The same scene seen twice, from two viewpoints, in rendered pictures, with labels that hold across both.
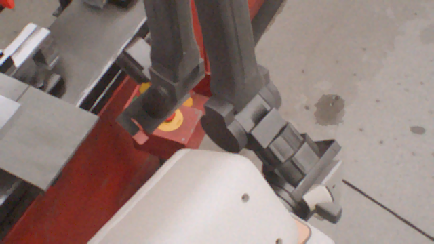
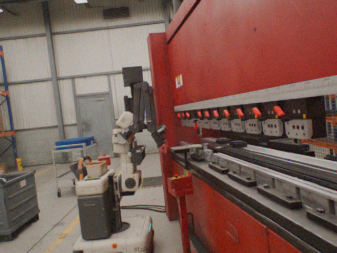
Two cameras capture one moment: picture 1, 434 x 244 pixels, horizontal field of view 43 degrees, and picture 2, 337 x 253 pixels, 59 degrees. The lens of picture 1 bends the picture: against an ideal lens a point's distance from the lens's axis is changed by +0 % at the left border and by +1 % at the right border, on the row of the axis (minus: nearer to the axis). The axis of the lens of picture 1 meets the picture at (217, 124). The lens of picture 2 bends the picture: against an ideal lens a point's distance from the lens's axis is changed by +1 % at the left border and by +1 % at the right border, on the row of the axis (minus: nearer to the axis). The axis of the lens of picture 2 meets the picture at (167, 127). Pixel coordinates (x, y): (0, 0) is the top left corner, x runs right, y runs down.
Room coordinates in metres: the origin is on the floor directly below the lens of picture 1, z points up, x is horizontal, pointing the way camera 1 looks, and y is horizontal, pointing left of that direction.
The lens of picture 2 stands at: (2.59, -1.52, 1.34)
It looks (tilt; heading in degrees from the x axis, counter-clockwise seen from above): 3 degrees down; 139
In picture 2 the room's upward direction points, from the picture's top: 6 degrees counter-clockwise
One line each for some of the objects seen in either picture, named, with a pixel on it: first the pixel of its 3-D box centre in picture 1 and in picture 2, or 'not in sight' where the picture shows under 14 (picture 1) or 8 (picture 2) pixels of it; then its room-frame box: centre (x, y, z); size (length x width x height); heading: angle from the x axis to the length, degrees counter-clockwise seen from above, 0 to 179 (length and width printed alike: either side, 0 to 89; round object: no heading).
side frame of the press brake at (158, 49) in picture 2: not in sight; (190, 124); (-0.07, 1.17, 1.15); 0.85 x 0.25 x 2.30; 59
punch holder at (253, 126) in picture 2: not in sight; (257, 117); (1.69, -0.08, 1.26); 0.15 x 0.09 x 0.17; 149
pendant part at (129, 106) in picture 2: not in sight; (129, 110); (-0.65, 0.65, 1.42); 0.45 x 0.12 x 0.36; 148
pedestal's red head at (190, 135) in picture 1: (173, 109); (179, 182); (0.79, 0.11, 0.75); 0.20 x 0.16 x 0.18; 155
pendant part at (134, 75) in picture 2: not in sight; (135, 101); (-0.64, 0.75, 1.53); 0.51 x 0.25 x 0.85; 148
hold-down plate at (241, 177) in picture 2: not in sight; (240, 178); (1.51, -0.04, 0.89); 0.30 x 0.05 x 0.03; 149
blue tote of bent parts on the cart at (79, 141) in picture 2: not in sight; (72, 144); (-2.84, 0.75, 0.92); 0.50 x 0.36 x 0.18; 47
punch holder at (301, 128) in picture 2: not in sight; (304, 117); (2.03, -0.28, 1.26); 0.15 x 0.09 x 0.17; 149
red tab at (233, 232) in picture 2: not in sight; (231, 231); (1.48, -0.14, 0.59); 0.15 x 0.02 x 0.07; 149
